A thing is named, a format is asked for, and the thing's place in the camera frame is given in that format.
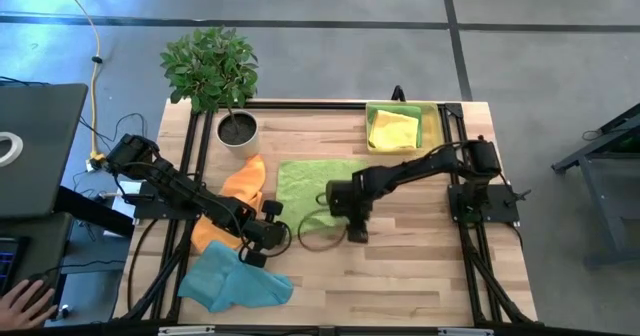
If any thin black floor cable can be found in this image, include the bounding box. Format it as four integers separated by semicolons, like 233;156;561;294
74;111;155;177

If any black computer mouse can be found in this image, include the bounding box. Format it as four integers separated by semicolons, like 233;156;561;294
19;273;59;317

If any dark grey metal cart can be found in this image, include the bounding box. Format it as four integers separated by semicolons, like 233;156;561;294
552;103;640;270

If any backlit keyboard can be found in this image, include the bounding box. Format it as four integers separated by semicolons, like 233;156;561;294
0;248;21;297

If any blue microfiber towel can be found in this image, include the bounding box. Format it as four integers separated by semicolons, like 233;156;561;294
177;240;295;313

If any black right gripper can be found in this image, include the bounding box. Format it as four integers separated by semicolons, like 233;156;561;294
327;169;375;244

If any yellow translucent plastic bin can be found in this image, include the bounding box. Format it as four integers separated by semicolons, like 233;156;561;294
364;100;445;156

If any white plant pot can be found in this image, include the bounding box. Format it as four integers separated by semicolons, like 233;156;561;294
215;109;260;160

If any green microfiber towel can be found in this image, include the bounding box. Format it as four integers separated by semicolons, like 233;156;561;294
368;104;424;150
275;158;371;236

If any black aluminium table frame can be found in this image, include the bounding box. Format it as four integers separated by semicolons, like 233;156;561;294
112;100;539;327

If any yellow microfiber towel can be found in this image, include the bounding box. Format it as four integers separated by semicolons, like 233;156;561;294
368;109;420;152

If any thick black cable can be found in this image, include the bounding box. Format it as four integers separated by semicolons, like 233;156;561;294
126;218;161;313

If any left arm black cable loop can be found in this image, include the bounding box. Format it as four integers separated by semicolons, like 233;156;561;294
238;219;293;258

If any dark desk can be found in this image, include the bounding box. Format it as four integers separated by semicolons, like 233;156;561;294
0;185;136;330

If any grey laptop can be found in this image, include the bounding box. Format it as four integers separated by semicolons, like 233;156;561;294
0;83;90;220

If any white power box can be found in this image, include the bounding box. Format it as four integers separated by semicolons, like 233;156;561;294
110;180;139;223

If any orange microfiber towel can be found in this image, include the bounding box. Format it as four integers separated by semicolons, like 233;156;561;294
190;154;267;255

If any green leafy plant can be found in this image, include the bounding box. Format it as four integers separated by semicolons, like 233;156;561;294
159;25;260;133

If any yellow power plug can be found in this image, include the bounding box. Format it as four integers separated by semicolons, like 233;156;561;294
85;151;107;173

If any yellow cable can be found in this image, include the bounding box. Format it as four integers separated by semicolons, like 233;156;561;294
53;0;107;165

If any white tape roll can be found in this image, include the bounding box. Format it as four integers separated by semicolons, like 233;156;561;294
0;131;24;168

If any person's hand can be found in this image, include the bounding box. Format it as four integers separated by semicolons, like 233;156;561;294
0;278;58;330

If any silver metal bracket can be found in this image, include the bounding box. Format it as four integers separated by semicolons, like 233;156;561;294
158;325;216;336
438;328;494;336

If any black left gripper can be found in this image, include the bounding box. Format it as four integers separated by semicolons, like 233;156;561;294
239;220;290;269

